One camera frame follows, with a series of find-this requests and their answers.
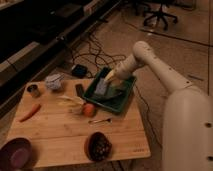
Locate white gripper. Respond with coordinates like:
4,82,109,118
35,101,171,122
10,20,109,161
104,56,144,82

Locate blue sponge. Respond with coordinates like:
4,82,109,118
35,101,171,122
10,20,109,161
94,78,108,96

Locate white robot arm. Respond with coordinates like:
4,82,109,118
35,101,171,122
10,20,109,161
105,41,213,171

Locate brown bowl with beans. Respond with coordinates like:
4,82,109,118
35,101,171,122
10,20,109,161
84,132,112,162

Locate purple bowl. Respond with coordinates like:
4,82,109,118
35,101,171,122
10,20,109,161
0,138,31,171

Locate green plastic tray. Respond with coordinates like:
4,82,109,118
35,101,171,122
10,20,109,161
83,67,136,113

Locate dark cloth in tray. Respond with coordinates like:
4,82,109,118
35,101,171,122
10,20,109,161
94,85,126,102

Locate black power adapter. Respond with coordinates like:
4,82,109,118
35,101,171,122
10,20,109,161
71,64,88,78

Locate dark rectangular block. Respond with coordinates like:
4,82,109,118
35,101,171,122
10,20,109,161
75,84,84,97

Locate orange fruit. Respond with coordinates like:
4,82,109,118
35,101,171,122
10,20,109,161
83,103,95,117

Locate metal spoon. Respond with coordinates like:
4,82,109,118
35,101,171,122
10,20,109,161
88,118,112,124

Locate corn cob with husk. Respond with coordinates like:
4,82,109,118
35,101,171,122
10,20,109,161
58,95,84,114

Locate black office chair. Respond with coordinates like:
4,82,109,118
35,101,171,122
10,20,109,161
128,0,178,30

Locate small metal can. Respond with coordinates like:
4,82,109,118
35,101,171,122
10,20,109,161
27,84,40,98

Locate orange carrot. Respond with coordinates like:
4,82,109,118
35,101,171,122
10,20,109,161
19,104,41,122

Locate dark shelf unit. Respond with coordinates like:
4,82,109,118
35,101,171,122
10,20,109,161
0,0,119,116

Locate tangled black cables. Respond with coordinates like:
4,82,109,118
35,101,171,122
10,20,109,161
68,33,128,78

